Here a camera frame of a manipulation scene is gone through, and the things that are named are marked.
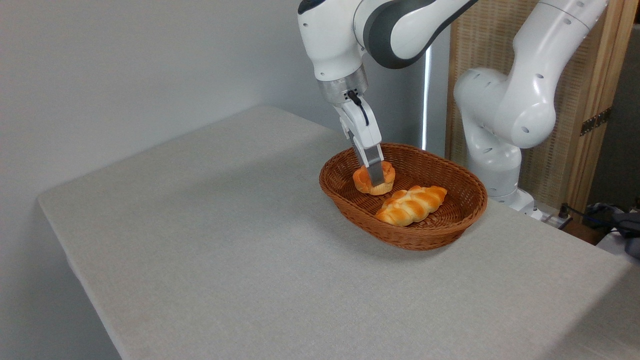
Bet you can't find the round orange bread roll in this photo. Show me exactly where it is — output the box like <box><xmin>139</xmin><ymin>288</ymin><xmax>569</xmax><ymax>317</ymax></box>
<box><xmin>352</xmin><ymin>160</ymin><xmax>397</xmax><ymax>196</ymax></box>

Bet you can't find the dark grey fabric object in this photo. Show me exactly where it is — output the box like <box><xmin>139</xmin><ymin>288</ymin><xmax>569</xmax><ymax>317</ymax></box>
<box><xmin>611</xmin><ymin>209</ymin><xmax>640</xmax><ymax>260</ymax></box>

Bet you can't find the black background cable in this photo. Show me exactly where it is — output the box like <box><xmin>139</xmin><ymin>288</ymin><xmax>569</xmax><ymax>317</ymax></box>
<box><xmin>558</xmin><ymin>202</ymin><xmax>622</xmax><ymax>232</ymax></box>

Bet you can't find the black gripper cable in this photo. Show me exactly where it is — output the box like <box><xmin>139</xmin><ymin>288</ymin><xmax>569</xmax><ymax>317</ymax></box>
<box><xmin>346</xmin><ymin>89</ymin><xmax>370</xmax><ymax>127</ymax></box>

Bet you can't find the metal screen hinge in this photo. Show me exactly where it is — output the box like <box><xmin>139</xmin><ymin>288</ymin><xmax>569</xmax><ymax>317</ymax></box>
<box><xmin>579</xmin><ymin>107</ymin><xmax>612</xmax><ymax>137</ymax></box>

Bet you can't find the braided golden bread loaf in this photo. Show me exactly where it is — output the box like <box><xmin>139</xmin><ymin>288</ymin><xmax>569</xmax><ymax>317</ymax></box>
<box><xmin>374</xmin><ymin>185</ymin><xmax>449</xmax><ymax>228</ymax></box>

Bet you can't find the wooden rattan folding screen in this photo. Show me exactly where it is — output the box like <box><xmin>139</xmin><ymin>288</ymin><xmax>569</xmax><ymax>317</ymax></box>
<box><xmin>444</xmin><ymin>0</ymin><xmax>640</xmax><ymax>212</ymax></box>

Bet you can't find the brown woven wicker basket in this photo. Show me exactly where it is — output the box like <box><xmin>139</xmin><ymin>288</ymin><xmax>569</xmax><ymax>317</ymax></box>
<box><xmin>319</xmin><ymin>142</ymin><xmax>489</xmax><ymax>251</ymax></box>

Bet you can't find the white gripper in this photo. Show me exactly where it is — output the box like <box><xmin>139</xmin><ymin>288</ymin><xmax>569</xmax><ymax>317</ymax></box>
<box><xmin>333</xmin><ymin>96</ymin><xmax>386</xmax><ymax>189</ymax></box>

